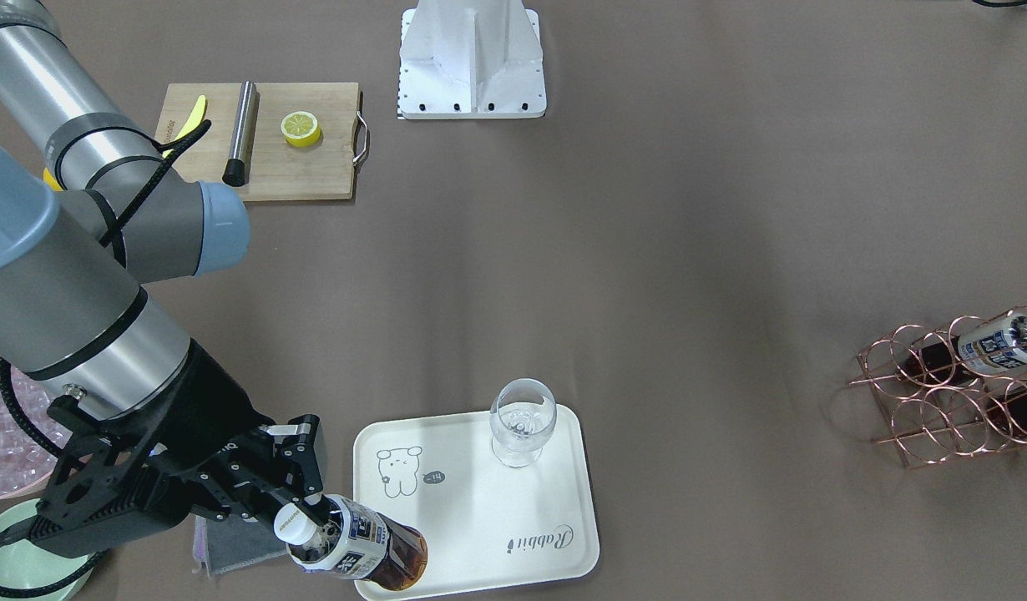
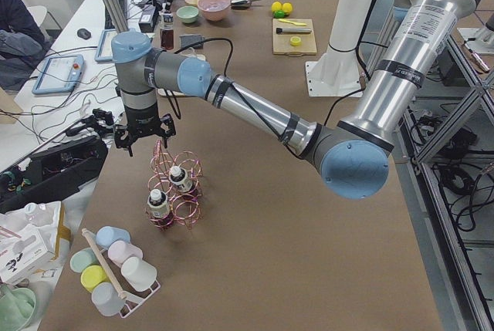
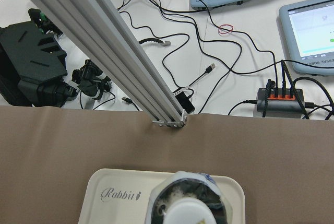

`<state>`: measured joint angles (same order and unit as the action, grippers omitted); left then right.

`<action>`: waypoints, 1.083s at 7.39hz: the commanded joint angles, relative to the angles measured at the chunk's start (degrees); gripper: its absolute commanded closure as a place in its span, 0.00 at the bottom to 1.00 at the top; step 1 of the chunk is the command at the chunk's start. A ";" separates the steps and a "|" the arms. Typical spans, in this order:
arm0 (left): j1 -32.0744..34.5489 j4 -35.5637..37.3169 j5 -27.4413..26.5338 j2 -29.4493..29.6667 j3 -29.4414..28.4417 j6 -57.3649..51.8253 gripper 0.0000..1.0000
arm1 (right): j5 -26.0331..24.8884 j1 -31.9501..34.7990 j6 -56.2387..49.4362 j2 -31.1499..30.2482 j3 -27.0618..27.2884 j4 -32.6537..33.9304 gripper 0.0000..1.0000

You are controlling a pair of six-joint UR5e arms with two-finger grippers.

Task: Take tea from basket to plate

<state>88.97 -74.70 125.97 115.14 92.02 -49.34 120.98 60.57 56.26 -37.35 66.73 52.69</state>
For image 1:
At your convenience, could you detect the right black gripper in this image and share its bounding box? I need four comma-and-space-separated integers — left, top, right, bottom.
149, 340, 326, 530

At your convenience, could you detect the copper wire bottle basket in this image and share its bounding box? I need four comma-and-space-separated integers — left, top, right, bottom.
849, 306, 1027, 469

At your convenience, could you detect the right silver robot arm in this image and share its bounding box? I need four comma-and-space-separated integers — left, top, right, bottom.
0, 1, 330, 557

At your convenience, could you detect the grey folded cloth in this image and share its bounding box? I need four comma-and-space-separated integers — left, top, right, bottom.
192, 517, 287, 578

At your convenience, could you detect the cream serving tray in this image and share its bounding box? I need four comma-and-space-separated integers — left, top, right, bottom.
353, 406, 600, 600

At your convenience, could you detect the pink bowl with ice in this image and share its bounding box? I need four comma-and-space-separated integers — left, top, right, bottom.
0, 368, 69, 501

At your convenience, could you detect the green bowl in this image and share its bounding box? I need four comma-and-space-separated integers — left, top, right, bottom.
0, 498, 89, 589

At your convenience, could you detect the wine glass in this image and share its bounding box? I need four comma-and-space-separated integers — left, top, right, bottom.
489, 377, 557, 469

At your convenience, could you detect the steel muddler black tip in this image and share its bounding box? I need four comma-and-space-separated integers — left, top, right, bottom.
222, 81, 261, 187

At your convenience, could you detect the half lemon slice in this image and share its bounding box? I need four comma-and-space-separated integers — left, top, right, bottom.
280, 111, 322, 148

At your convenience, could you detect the yellow lemon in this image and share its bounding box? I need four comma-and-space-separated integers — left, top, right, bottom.
43, 170, 63, 193

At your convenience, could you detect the yellow plastic knife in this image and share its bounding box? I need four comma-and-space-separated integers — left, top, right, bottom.
162, 93, 208, 158

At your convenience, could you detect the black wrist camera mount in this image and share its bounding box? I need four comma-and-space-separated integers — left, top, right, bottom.
28, 395, 192, 558

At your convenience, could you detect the black braided cable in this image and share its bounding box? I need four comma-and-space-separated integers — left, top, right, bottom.
0, 121, 214, 598

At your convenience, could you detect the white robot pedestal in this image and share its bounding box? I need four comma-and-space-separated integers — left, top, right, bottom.
397, 1, 548, 119

